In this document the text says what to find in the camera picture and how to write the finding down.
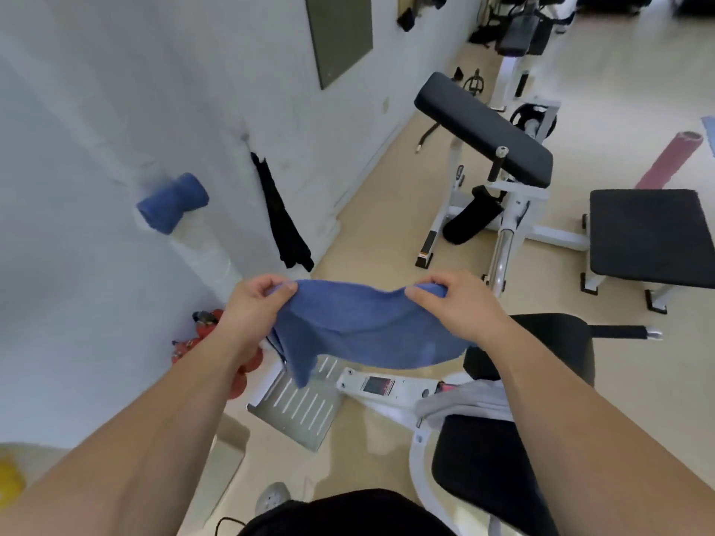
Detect person's left hand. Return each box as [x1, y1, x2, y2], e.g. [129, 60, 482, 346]
[214, 273, 298, 368]

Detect person's right hand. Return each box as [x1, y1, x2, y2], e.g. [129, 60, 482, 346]
[404, 271, 506, 348]

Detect person's right forearm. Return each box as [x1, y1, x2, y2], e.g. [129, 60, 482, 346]
[475, 318, 715, 536]

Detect person's left forearm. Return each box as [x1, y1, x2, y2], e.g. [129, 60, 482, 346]
[0, 329, 263, 536]

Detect black cloth hanging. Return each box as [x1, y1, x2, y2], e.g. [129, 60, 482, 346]
[250, 152, 315, 273]

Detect red dumbbells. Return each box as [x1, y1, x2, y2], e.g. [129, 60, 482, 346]
[171, 309, 264, 400]

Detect black foam roller pad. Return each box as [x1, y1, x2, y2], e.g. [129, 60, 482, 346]
[442, 185, 505, 245]

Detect grey cloth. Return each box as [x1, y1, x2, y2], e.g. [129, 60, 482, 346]
[414, 379, 516, 424]

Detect perforated metal footplate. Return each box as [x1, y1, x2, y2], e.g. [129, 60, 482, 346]
[247, 354, 354, 454]

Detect black backrest pad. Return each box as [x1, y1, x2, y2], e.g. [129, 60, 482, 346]
[464, 313, 596, 388]

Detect black seat pad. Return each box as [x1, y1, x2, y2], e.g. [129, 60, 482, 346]
[430, 414, 559, 536]

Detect grey shoe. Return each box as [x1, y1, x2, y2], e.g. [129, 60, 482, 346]
[255, 482, 293, 517]

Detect black weight plate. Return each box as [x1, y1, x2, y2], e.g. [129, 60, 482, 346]
[509, 103, 557, 140]

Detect black shorts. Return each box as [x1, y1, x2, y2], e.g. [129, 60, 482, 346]
[239, 489, 459, 536]

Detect black flat bench pad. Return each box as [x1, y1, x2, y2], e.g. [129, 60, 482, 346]
[589, 189, 715, 290]

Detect black and white gym machine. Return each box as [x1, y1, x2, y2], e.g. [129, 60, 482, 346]
[468, 0, 576, 109]

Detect pink rolled mat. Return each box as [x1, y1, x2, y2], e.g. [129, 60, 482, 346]
[635, 131, 705, 190]

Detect yellow object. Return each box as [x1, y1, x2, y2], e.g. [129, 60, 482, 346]
[0, 459, 26, 508]

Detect white leg machine frame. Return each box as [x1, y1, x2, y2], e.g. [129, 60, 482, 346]
[335, 367, 503, 536]

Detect white curl machine frame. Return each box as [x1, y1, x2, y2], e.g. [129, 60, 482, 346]
[415, 95, 607, 299]

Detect black curved bar handle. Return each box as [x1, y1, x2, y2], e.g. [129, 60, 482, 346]
[414, 122, 443, 155]

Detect grey wall panel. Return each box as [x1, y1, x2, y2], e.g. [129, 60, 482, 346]
[304, 0, 374, 90]

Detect black cable handles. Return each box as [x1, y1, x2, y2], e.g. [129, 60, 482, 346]
[397, 0, 448, 33]

